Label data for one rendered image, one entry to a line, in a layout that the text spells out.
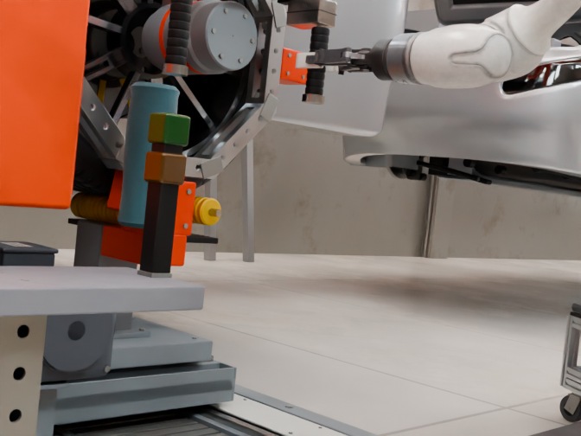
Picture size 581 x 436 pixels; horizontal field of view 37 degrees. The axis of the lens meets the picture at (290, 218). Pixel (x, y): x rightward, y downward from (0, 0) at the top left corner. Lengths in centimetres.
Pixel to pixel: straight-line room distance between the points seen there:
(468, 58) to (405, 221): 713
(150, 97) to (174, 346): 57
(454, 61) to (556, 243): 987
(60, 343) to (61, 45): 48
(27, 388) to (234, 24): 88
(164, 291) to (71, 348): 42
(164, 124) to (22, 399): 37
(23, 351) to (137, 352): 84
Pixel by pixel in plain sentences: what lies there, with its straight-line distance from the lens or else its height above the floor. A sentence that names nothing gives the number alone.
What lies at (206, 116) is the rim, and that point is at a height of 72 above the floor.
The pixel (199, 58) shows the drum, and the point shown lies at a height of 80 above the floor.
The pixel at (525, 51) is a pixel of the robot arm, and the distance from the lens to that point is 158.
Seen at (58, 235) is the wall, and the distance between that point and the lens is 595.
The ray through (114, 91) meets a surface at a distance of 200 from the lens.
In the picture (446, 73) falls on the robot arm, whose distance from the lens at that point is 148.
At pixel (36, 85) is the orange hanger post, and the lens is 119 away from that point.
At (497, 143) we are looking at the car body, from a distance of 405.
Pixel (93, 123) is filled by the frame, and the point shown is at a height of 66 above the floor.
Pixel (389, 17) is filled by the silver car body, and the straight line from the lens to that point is 250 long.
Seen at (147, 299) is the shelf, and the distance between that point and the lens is 104.
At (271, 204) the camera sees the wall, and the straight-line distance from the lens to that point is 715.
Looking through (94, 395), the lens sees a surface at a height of 14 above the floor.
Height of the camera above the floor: 59
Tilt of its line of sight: 2 degrees down
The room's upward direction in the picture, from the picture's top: 6 degrees clockwise
